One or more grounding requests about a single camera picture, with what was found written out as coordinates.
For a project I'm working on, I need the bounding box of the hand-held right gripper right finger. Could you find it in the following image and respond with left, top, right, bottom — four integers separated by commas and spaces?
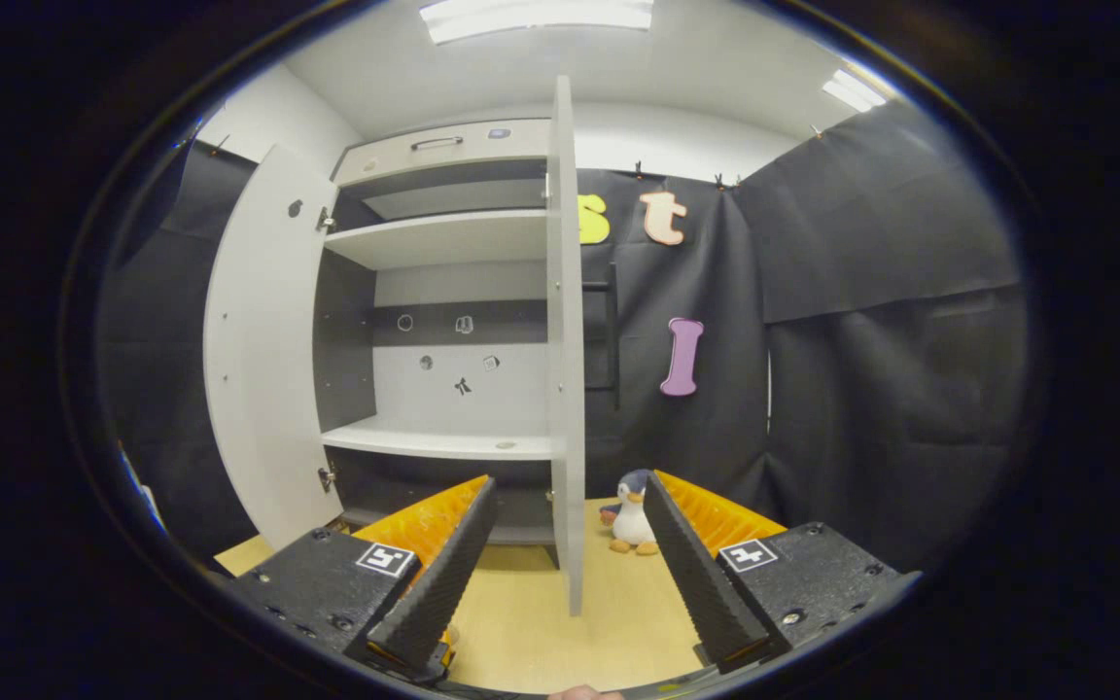
643, 470, 921, 674

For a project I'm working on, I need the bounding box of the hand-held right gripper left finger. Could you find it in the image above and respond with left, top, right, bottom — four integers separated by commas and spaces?
229, 474, 501, 682

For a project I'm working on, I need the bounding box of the white cabinet door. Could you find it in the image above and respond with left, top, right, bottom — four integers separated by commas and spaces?
203, 144, 345, 552
545, 76, 621, 617

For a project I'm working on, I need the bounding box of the white grey cabinet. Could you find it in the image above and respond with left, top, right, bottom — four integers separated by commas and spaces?
312, 119, 561, 570

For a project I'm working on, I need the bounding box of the penguin plush toy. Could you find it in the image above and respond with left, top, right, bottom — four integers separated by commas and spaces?
600, 470, 660, 557

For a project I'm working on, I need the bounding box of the black backdrop cloth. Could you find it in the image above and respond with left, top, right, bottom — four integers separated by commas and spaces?
98, 97, 1033, 575

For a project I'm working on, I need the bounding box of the small ceiling light panel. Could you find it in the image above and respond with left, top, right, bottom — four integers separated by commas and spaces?
821, 68, 887, 113

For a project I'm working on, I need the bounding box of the large ceiling light panel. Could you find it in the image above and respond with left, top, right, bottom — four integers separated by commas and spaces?
419, 0, 655, 45

